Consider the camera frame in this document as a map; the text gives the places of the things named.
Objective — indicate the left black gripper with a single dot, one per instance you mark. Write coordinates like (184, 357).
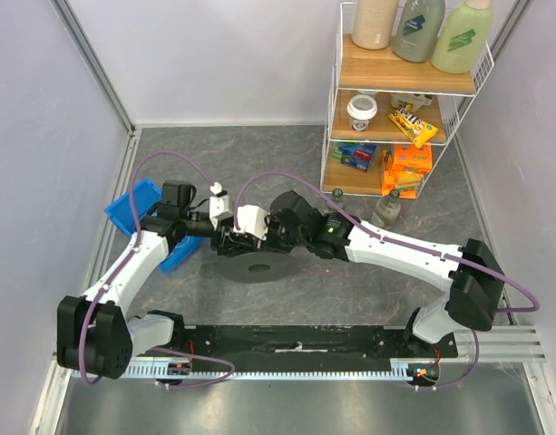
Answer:
(221, 244)

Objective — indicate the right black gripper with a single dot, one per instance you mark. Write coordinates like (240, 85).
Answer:
(263, 243)

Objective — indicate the grey filament spool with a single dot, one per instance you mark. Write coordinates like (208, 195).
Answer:
(257, 267)

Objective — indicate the blue plastic bin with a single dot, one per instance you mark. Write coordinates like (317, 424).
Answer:
(146, 194)

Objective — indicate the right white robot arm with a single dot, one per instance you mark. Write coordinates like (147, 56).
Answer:
(468, 276)

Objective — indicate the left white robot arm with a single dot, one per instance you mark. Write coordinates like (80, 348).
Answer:
(93, 336)

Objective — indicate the left glass soda bottle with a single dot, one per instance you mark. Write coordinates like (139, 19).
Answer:
(335, 201)

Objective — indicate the glass soda bottle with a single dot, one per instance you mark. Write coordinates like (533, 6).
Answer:
(387, 210)
(335, 201)

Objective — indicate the blue snack box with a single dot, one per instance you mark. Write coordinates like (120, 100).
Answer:
(355, 155)

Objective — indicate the right glass soda bottle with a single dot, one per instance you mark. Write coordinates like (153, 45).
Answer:
(387, 210)

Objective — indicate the white lidded paper cup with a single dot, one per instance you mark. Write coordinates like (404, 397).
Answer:
(361, 109)

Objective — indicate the orange snack boxes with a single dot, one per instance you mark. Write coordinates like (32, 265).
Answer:
(404, 168)

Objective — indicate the yellow candy bag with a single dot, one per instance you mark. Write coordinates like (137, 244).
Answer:
(418, 131)

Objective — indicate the white carton on shelf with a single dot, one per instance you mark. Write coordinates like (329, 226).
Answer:
(415, 100)

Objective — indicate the beige bottle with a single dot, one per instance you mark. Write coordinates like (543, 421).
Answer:
(374, 22)

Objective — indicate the grey-green bottle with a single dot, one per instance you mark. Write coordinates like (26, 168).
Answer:
(417, 32)

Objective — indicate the light green bottle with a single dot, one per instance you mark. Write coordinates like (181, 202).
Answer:
(463, 36)

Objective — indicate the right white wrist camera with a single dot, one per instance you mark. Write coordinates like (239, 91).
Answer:
(251, 220)

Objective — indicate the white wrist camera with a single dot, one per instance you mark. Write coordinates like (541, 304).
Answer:
(251, 220)
(219, 204)

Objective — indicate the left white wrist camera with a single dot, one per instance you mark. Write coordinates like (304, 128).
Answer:
(219, 204)

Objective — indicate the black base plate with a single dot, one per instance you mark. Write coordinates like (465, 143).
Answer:
(298, 348)

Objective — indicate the slotted cable duct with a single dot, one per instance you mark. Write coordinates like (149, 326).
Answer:
(165, 369)

